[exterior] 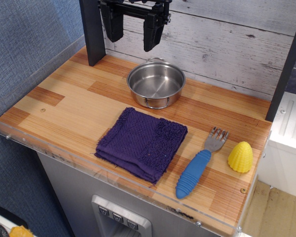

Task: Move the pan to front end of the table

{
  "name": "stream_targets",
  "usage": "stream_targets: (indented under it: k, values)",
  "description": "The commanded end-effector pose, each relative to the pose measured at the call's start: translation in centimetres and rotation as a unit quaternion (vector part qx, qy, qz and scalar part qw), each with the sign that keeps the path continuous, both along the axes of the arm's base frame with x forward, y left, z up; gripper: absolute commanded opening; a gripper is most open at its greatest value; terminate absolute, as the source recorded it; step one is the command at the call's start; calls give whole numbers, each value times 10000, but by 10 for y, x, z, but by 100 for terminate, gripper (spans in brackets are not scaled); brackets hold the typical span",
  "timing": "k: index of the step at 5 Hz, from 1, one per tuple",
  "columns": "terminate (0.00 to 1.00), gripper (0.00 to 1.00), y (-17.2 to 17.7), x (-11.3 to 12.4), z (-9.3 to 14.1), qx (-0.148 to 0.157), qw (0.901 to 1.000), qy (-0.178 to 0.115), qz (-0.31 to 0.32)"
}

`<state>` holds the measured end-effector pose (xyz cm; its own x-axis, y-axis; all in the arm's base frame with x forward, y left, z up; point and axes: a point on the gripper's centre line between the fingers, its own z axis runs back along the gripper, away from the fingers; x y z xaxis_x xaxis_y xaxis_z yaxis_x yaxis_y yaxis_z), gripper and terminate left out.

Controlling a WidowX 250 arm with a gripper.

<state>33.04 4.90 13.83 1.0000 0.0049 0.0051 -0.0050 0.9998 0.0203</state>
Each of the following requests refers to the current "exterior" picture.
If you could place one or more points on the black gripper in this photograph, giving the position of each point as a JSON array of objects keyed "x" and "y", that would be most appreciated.
[{"x": 154, "y": 12}]

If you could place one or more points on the small stainless steel pan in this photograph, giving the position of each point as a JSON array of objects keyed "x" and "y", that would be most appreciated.
[{"x": 156, "y": 84}]

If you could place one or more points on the folded purple cloth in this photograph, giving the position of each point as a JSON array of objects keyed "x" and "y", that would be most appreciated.
[{"x": 141, "y": 144}]

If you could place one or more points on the clear acrylic table guard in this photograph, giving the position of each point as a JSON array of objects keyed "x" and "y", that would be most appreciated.
[{"x": 67, "y": 114}]

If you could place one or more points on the yellow plastic corn toy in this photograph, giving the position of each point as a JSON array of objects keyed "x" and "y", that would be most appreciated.
[{"x": 241, "y": 157}]

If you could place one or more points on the grey cabinet front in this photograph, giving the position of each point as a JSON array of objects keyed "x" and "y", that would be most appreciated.
[{"x": 74, "y": 190}]

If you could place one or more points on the silver button panel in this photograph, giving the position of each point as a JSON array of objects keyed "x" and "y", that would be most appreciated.
[{"x": 116, "y": 221}]

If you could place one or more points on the white toy sink unit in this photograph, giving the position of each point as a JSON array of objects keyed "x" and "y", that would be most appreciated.
[{"x": 277, "y": 166}]

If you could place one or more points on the orange yellow toy object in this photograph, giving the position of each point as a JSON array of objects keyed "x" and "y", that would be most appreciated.
[{"x": 20, "y": 231}]

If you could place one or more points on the dark left cabinet post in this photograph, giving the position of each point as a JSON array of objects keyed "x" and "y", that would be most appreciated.
[{"x": 93, "y": 31}]

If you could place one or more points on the dark cabinet post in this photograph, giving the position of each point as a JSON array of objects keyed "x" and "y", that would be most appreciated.
[
  {"x": 282, "y": 82},
  {"x": 93, "y": 31}
]

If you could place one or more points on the dark right cabinet post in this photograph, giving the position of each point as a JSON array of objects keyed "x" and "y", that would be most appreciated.
[{"x": 282, "y": 82}]

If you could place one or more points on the blue handled metal fork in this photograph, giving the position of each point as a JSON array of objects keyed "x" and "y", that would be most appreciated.
[{"x": 194, "y": 170}]

